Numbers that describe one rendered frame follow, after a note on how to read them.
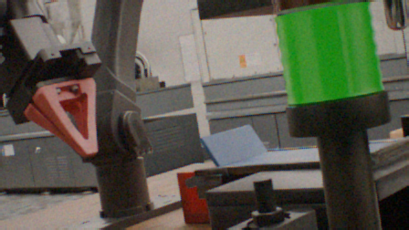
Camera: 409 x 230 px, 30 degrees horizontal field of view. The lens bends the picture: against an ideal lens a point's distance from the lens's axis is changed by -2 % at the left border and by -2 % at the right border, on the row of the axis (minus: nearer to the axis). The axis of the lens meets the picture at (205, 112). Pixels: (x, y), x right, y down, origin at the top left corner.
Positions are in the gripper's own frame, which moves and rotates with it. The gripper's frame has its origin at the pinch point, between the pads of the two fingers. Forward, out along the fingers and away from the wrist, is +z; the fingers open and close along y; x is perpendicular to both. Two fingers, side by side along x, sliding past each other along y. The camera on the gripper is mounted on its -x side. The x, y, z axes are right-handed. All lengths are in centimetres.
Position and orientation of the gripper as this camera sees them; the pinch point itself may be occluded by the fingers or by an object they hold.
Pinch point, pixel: (87, 148)
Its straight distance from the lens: 77.5
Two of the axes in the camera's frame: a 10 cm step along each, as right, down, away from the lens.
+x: 6.9, -1.8, 7.0
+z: 5.1, 8.2, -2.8
